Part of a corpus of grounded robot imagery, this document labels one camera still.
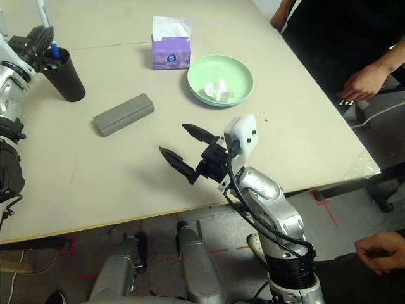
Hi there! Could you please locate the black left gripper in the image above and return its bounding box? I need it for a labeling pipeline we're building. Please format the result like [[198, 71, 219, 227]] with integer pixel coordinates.
[[8, 26, 63, 70]]

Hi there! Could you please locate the purple tissue box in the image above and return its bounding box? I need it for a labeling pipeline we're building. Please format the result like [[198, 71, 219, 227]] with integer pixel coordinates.
[[151, 16, 193, 71]]

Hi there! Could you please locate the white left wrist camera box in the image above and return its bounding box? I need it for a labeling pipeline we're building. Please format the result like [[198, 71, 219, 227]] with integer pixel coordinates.
[[0, 0, 51, 84]]

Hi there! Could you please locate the black shoe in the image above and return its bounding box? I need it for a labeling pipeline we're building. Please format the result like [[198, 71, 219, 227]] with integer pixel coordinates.
[[43, 290, 66, 304]]

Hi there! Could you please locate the grey robot left leg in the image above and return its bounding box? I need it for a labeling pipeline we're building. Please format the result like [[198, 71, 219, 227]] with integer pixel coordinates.
[[89, 232, 148, 301]]

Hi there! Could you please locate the clear plastic film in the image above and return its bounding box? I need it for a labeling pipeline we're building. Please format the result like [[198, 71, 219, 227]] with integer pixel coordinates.
[[344, 151, 381, 180]]

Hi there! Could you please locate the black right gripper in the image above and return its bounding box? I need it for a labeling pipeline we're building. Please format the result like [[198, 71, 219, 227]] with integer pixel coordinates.
[[158, 123, 231, 186]]

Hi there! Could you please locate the black table leg bar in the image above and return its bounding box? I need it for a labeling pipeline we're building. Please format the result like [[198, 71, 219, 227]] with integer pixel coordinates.
[[0, 235, 72, 253], [316, 163, 405, 200]]

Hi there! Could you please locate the brown wooden piece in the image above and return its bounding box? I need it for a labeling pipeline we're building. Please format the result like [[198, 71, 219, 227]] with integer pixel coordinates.
[[0, 259, 35, 274]]

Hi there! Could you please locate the grey robot torso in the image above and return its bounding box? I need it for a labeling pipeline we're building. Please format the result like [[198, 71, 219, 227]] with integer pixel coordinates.
[[80, 294, 190, 304]]

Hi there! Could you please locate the grey robot leg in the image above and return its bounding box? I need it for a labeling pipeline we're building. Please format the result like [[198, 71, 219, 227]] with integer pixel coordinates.
[[176, 220, 227, 304], [89, 232, 148, 301]]

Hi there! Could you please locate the light green plate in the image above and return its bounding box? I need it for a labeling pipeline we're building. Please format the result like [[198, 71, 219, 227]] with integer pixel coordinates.
[[187, 54, 255, 104]]

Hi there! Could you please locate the trousered bystander bare hand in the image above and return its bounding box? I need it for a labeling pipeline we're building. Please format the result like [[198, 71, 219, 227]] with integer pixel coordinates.
[[354, 231, 405, 275]]

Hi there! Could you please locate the thin black hanging cable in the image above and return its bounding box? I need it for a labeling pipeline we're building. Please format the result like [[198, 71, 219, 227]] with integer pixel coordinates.
[[252, 280, 271, 300]]

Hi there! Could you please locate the bystander left forearm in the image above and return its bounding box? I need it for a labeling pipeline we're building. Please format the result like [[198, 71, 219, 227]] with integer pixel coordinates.
[[375, 42, 405, 79]]

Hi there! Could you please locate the grey glasses case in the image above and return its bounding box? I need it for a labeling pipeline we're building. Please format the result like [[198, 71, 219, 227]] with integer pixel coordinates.
[[92, 92, 156, 138]]

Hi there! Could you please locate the bystander right forearm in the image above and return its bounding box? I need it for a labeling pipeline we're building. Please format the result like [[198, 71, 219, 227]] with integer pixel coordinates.
[[269, 0, 294, 29]]

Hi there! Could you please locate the bystander left hand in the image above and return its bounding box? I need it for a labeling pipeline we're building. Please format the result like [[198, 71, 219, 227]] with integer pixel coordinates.
[[337, 67, 389, 103]]

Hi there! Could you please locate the black plastic cup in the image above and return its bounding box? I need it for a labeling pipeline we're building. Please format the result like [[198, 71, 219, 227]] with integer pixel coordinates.
[[40, 47, 87, 103]]

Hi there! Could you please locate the white charger cable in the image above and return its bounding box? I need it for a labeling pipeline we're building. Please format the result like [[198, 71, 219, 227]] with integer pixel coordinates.
[[350, 104, 405, 130]]

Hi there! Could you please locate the black chair base with caster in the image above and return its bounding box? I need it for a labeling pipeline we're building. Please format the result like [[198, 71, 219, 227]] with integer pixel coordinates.
[[365, 177, 396, 213]]

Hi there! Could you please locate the white clog shoe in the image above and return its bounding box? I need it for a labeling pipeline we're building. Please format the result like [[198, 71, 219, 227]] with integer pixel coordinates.
[[246, 233, 269, 264]]

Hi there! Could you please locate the grey robot right leg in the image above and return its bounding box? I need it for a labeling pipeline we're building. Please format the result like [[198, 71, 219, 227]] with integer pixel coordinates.
[[176, 220, 227, 304]]

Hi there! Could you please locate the bystander black clothed torso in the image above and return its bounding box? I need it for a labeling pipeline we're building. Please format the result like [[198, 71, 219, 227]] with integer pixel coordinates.
[[280, 0, 405, 111]]

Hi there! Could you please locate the white tissue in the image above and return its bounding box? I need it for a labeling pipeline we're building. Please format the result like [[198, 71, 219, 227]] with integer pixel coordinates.
[[204, 77, 235, 103]]

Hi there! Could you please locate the thin white floor cable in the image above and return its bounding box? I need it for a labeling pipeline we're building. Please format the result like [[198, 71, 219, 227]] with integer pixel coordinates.
[[5, 250, 59, 304]]

